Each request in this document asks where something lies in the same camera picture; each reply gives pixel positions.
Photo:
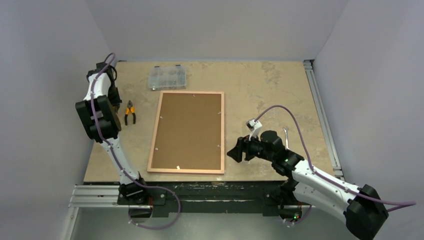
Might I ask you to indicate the silver wrench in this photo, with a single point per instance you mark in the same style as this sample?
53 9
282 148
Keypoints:
286 136

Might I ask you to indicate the clear plastic screw organizer box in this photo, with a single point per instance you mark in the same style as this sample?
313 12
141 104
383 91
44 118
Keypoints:
167 77

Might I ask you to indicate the pink photo frame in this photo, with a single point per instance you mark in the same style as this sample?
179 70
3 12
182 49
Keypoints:
189 133

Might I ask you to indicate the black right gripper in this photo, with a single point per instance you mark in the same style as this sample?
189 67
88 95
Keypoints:
247 150

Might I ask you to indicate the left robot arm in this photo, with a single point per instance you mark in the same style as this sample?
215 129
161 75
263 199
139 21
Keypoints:
98 113

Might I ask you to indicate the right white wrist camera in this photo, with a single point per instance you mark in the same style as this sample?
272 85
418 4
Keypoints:
255 127

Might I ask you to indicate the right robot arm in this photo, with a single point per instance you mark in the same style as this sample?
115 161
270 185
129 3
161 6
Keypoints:
359 208

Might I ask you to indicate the orange black pliers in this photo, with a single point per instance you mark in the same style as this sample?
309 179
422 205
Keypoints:
130 110

